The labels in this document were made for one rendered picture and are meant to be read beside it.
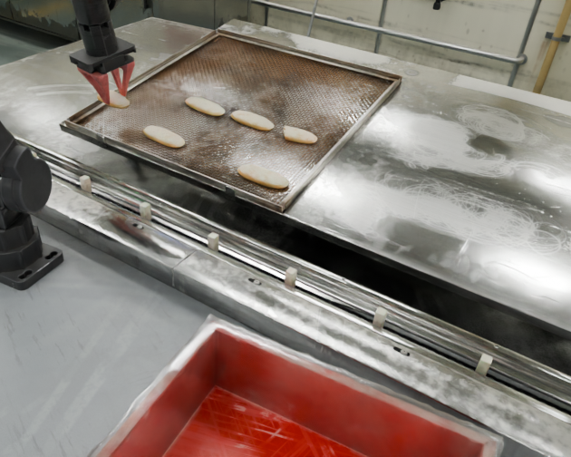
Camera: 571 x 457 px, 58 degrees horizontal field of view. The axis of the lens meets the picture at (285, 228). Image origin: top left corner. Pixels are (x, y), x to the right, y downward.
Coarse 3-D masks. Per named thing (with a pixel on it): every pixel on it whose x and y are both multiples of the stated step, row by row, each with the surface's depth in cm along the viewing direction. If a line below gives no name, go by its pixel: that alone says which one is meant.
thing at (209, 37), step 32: (224, 32) 132; (160, 64) 119; (224, 64) 120; (256, 64) 120; (352, 64) 118; (288, 96) 110; (384, 96) 107; (192, 128) 101; (320, 128) 101; (352, 128) 100; (160, 160) 92; (192, 160) 94; (224, 160) 94; (256, 160) 94; (320, 160) 93
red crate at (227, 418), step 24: (216, 408) 60; (240, 408) 61; (264, 408) 61; (192, 432) 58; (216, 432) 58; (240, 432) 58; (264, 432) 58; (288, 432) 59; (312, 432) 59; (168, 456) 55; (192, 456) 55; (216, 456) 56; (240, 456) 56; (264, 456) 56; (288, 456) 56; (312, 456) 56; (336, 456) 57; (360, 456) 57
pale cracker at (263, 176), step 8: (240, 168) 91; (248, 168) 90; (256, 168) 90; (264, 168) 90; (248, 176) 89; (256, 176) 89; (264, 176) 89; (272, 176) 88; (280, 176) 89; (264, 184) 88; (272, 184) 87; (280, 184) 87
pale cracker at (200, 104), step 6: (186, 102) 107; (192, 102) 106; (198, 102) 106; (204, 102) 106; (210, 102) 106; (198, 108) 105; (204, 108) 105; (210, 108) 104; (216, 108) 105; (222, 108) 105; (210, 114) 104; (216, 114) 104; (222, 114) 105
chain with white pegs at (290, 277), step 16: (128, 208) 89; (144, 208) 85; (160, 224) 86; (208, 240) 80; (288, 272) 74; (336, 304) 74; (368, 320) 72; (384, 320) 70; (480, 368) 64; (512, 384) 65; (544, 400) 63
